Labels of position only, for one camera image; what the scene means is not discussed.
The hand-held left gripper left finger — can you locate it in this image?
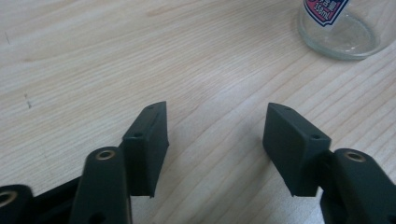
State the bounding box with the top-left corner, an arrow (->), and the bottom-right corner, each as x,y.
68,101 -> 170,224

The clear glass bottle with label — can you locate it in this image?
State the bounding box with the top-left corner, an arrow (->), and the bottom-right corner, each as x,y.
297,0 -> 396,62

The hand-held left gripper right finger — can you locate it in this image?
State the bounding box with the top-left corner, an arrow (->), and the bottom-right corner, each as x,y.
262,102 -> 396,224

